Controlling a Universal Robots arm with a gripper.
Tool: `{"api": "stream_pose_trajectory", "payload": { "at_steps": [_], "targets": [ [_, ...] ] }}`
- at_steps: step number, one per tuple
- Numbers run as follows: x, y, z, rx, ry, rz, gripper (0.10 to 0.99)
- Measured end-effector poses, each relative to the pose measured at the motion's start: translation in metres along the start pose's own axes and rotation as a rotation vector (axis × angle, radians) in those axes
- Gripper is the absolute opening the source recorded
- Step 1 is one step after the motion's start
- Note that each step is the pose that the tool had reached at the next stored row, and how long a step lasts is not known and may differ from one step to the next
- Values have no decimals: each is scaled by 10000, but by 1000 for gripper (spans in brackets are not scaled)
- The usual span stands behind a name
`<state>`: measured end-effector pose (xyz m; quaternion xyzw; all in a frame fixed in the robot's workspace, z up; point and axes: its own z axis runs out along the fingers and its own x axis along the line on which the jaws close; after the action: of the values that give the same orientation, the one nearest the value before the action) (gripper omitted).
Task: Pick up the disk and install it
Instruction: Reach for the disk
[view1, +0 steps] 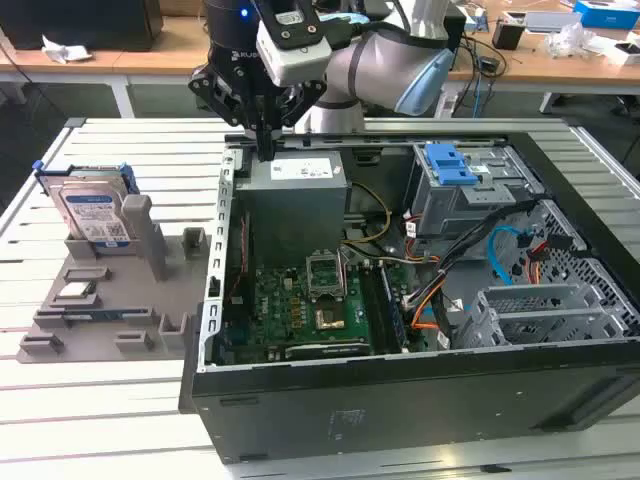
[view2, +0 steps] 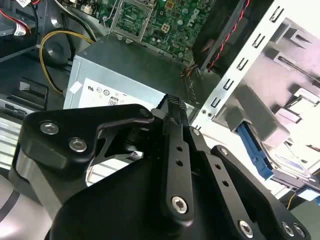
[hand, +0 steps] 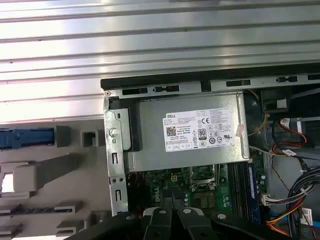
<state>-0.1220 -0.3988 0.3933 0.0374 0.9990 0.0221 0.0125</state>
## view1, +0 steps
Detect black camera bracket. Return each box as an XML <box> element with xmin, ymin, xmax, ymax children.
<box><xmin>252</xmin><ymin>0</ymin><xmax>322</xmax><ymax>51</ymax></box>

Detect blue plastic latch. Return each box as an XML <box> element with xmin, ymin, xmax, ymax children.
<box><xmin>424</xmin><ymin>143</ymin><xmax>477</xmax><ymax>187</ymax></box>

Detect grey flat tray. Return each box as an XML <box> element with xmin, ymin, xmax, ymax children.
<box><xmin>524</xmin><ymin>9</ymin><xmax>584</xmax><ymax>34</ymax></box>

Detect yellow black supply wires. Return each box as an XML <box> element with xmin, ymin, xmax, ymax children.
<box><xmin>344</xmin><ymin>182</ymin><xmax>391</xmax><ymax>246</ymax></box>

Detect black cable bundle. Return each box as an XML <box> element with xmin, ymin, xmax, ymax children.
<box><xmin>434</xmin><ymin>199</ymin><xmax>546</xmax><ymax>346</ymax></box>

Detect perforated metal disk bay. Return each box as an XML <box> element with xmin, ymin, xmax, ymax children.
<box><xmin>499</xmin><ymin>199</ymin><xmax>640</xmax><ymax>341</ymax></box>

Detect silver CPU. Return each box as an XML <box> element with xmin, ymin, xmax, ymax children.
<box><xmin>58</xmin><ymin>282</ymin><xmax>96</xmax><ymax>299</ymax></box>

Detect black graphics card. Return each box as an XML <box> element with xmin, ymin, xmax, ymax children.
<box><xmin>269</xmin><ymin>339</ymin><xmax>374</xmax><ymax>361</ymax></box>

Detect blue cardboard box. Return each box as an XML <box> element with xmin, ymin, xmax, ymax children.
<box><xmin>573</xmin><ymin>0</ymin><xmax>640</xmax><ymax>29</ymax></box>

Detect large black box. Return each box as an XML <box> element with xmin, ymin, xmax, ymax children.
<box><xmin>0</xmin><ymin>0</ymin><xmax>164</xmax><ymax>53</ymax></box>

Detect green motherboard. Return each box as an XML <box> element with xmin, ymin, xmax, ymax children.
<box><xmin>219</xmin><ymin>249</ymin><xmax>416</xmax><ymax>364</ymax></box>

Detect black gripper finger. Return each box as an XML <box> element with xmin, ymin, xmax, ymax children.
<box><xmin>187</xmin><ymin>64</ymin><xmax>268</xmax><ymax>162</ymax></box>
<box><xmin>266</xmin><ymin>78</ymin><xmax>329</xmax><ymax>162</ymax></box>

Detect black RAM slot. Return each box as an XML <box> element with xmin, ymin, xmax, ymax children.
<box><xmin>359</xmin><ymin>267</ymin><xmax>389</xmax><ymax>354</ymax></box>

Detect grey parts rack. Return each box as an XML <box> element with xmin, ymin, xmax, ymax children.
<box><xmin>15</xmin><ymin>194</ymin><xmax>211</xmax><ymax>364</ymax></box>

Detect white box with phone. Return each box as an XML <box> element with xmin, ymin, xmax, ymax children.
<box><xmin>612</xmin><ymin>42</ymin><xmax>640</xmax><ymax>66</ymax></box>

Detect metal socket cover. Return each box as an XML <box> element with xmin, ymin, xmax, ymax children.
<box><xmin>304</xmin><ymin>251</ymin><xmax>346</xmax><ymax>301</ymax></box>

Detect black PC case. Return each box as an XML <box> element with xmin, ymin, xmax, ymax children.
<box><xmin>178</xmin><ymin>130</ymin><xmax>640</xmax><ymax>466</ymax></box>

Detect hard disk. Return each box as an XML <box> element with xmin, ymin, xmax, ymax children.
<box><xmin>32</xmin><ymin>160</ymin><xmax>140</xmax><ymax>249</ymax></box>

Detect blue RAM stick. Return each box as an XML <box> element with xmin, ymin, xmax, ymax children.
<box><xmin>64</xmin><ymin>309</ymin><xmax>136</xmax><ymax>321</ymax></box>
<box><xmin>379</xmin><ymin>264</ymin><xmax>406</xmax><ymax>351</ymax></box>

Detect crumpled white paper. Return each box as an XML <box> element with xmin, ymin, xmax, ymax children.
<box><xmin>40</xmin><ymin>33</ymin><xmax>95</xmax><ymax>65</ymax></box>

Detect orange wire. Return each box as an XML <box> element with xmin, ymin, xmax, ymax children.
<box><xmin>410</xmin><ymin>287</ymin><xmax>451</xmax><ymax>331</ymax></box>

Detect red yellow power wire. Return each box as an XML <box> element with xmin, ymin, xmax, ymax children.
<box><xmin>517</xmin><ymin>232</ymin><xmax>574</xmax><ymax>289</ymax></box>

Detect grey metal drive cage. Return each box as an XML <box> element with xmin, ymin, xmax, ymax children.
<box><xmin>404</xmin><ymin>142</ymin><xmax>539</xmax><ymax>239</ymax></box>

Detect clear plastic bag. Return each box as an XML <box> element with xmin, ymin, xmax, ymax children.
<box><xmin>547</xmin><ymin>22</ymin><xmax>609</xmax><ymax>59</ymax></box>

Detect grey power supply unit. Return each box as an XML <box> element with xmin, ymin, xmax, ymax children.
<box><xmin>234</xmin><ymin>151</ymin><xmax>351</xmax><ymax>256</ymax></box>

